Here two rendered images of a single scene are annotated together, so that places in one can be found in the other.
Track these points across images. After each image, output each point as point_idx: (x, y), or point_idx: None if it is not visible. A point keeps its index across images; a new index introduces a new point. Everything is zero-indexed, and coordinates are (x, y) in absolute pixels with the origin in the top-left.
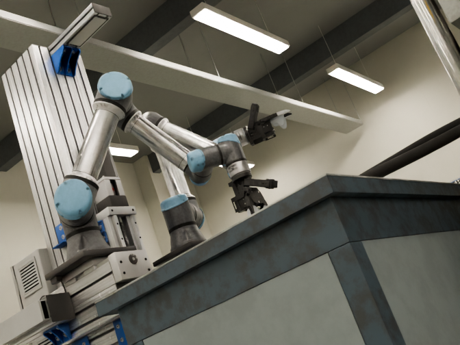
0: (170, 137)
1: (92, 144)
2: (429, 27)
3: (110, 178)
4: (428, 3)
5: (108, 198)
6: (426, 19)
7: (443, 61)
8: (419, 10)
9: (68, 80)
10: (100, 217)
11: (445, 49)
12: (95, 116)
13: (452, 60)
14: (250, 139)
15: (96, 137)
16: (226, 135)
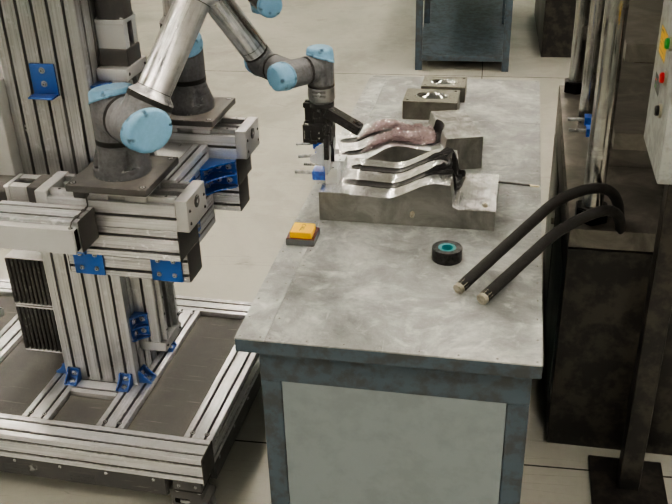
0: (244, 16)
1: (179, 54)
2: (605, 70)
3: (128, 20)
4: (619, 45)
5: (125, 53)
6: (608, 61)
7: (596, 107)
8: (606, 46)
9: None
10: (108, 75)
11: (605, 101)
12: (185, 6)
13: (605, 115)
14: None
15: (185, 44)
16: (325, 52)
